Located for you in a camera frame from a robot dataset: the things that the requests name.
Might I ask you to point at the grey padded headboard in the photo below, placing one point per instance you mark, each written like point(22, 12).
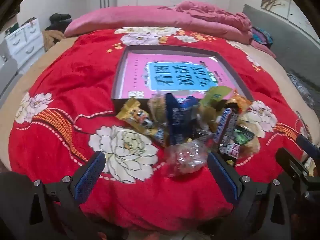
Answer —
point(287, 37)

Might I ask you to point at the grey patterned cloth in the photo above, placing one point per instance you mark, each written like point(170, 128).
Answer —
point(300, 87)

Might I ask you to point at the pink book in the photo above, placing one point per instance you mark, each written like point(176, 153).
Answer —
point(135, 75)

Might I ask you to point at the green black snack packet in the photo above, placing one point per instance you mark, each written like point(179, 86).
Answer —
point(243, 135)

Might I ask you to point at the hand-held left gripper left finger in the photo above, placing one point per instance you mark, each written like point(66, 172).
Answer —
point(90, 175)

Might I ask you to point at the grey box tray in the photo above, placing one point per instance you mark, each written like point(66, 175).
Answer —
point(172, 48)

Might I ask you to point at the teal purple cloth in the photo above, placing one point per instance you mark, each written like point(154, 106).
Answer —
point(261, 36)

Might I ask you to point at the crumpled pink sheet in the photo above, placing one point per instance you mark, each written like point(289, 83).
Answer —
point(212, 13)

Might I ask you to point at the yellow cartoon snack packet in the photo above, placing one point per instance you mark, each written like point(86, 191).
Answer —
point(135, 115)

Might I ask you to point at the dark clothes pile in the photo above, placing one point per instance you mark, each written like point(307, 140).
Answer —
point(60, 20)

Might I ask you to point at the clear pastry packet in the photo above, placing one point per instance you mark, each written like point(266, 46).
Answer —
point(156, 107)

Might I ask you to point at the red floral blanket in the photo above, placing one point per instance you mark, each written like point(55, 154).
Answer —
point(62, 92)

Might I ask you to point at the clear brown candy packet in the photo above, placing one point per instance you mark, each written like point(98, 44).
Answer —
point(187, 157)

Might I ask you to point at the pink velvet quilt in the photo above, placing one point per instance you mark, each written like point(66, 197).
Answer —
point(120, 17)

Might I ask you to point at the light green snack packet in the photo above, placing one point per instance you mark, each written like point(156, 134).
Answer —
point(215, 96)

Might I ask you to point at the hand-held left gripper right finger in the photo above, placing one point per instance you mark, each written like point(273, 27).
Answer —
point(222, 177)

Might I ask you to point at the blue biscuit packet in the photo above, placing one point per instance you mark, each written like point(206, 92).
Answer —
point(178, 120)

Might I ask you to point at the orange snack packet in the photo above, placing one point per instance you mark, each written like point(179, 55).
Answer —
point(241, 102)

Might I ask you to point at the tan fuzzy cloth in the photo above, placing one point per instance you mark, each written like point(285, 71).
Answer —
point(51, 38)

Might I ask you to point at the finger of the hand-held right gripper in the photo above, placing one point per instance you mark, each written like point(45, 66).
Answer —
point(290, 161)
point(308, 143)

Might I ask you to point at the white drawer cabinet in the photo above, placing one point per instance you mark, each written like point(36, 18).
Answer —
point(27, 37)

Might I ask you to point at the brown chocolate bar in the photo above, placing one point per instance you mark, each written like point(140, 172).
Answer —
point(228, 130)

